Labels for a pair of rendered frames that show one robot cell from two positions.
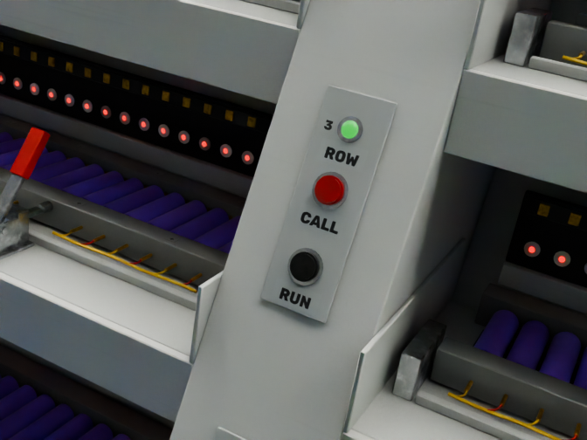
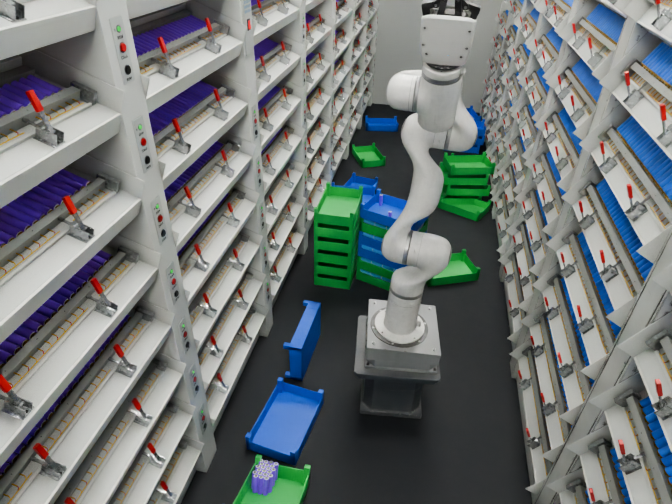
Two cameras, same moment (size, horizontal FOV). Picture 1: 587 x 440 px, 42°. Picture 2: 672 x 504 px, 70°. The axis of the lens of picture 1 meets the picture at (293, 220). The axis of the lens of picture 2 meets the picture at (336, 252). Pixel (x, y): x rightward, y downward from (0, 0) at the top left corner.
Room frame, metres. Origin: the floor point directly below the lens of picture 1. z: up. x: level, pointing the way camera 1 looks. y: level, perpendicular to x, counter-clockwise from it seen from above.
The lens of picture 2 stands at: (0.44, 1.71, 1.67)
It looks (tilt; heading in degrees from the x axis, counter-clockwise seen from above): 35 degrees down; 259
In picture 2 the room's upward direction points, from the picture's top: 2 degrees clockwise
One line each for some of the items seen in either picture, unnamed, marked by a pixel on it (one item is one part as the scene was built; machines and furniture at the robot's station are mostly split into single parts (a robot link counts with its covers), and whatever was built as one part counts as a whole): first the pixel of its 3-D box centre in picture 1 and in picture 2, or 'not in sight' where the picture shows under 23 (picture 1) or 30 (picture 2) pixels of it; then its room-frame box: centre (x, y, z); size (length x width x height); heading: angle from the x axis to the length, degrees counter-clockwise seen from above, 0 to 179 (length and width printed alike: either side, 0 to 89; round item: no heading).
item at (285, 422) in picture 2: not in sight; (286, 418); (0.39, 0.53, 0.04); 0.30 x 0.20 x 0.08; 61
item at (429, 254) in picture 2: not in sight; (420, 264); (-0.11, 0.45, 0.69); 0.19 x 0.12 x 0.24; 154
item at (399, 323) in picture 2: not in sight; (402, 308); (-0.07, 0.44, 0.48); 0.19 x 0.19 x 0.18
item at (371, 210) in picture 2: not in sight; (395, 210); (-0.26, -0.33, 0.44); 0.30 x 0.20 x 0.08; 140
